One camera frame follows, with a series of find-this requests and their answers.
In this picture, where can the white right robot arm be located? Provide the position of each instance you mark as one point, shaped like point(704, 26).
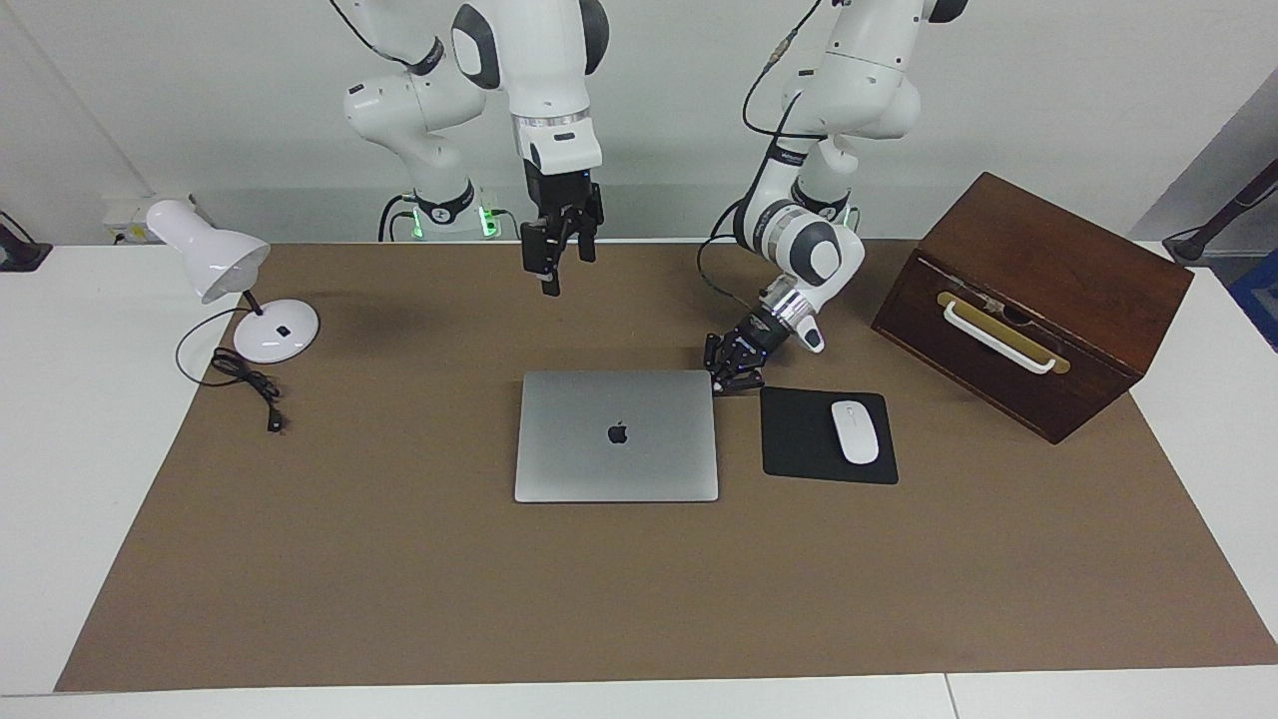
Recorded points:
point(539, 60)

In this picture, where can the white computer mouse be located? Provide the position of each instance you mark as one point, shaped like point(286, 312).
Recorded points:
point(855, 432)

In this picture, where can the dark wooden box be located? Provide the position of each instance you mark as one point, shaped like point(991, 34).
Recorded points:
point(1098, 300)

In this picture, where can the blue crate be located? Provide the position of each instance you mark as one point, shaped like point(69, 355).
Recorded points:
point(1260, 300)

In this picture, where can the white power socket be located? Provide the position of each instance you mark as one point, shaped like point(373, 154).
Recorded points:
point(125, 222)

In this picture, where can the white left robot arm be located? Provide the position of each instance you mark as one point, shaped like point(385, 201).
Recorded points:
point(859, 80)

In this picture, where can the silver laptop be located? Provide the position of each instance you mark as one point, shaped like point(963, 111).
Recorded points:
point(589, 459)

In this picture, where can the white desk lamp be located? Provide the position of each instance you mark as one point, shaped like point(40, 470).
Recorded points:
point(280, 335)

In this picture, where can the black tripod stand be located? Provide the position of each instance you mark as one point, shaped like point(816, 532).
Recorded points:
point(1213, 225)

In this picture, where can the brown table mat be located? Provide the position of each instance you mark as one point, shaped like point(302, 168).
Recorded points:
point(399, 579)

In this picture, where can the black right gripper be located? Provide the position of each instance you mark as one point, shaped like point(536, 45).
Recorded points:
point(559, 195)

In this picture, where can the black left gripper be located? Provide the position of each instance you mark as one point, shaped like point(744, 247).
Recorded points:
point(759, 340)

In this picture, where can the black mouse pad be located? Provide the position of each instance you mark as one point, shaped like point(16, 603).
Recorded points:
point(799, 439)

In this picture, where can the black stand foot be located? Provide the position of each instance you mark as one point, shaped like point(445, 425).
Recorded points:
point(20, 252)

